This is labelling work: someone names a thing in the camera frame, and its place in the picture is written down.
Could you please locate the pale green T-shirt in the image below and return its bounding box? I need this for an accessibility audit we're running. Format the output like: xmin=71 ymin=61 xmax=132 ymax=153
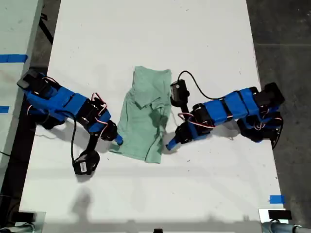
xmin=108 ymin=65 xmax=173 ymax=165

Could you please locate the shiny metal plate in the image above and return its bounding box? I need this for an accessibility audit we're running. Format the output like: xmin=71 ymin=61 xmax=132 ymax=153
xmin=259 ymin=208 xmax=294 ymax=224
xmin=13 ymin=211 xmax=47 ymax=228

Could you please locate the pale grey pipe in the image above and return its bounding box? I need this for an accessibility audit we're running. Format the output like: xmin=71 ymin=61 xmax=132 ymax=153
xmin=262 ymin=222 xmax=309 ymax=233
xmin=9 ymin=223 xmax=37 ymax=233

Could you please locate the pale side table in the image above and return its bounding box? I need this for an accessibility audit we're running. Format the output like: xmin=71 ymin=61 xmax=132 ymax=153
xmin=0 ymin=0 xmax=44 ymax=185

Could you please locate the black camera stalk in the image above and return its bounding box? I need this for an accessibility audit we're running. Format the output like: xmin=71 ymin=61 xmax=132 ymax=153
xmin=86 ymin=132 xmax=98 ymax=154
xmin=179 ymin=103 xmax=191 ymax=122

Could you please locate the black camera cable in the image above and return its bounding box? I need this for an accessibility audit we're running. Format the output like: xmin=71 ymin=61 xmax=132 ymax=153
xmin=177 ymin=70 xmax=228 ymax=100
xmin=69 ymin=113 xmax=78 ymax=167

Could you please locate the black camera box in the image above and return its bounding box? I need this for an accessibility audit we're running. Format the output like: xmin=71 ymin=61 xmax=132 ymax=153
xmin=170 ymin=79 xmax=190 ymax=107
xmin=72 ymin=150 xmax=101 ymax=176

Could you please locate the black strap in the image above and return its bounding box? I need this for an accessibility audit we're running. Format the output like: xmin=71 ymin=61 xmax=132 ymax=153
xmin=38 ymin=13 xmax=54 ymax=46

